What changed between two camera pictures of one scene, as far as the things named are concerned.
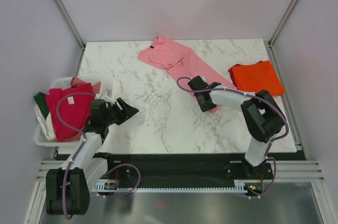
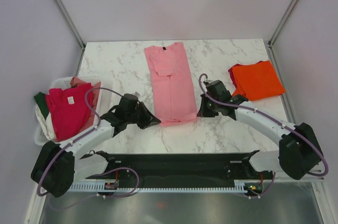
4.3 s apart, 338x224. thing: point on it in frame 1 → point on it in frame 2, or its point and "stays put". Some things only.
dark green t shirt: (40, 98) stays put
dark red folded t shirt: (231, 71) stays put
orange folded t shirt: (258, 76) stays put
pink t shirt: (183, 64) → (174, 92)
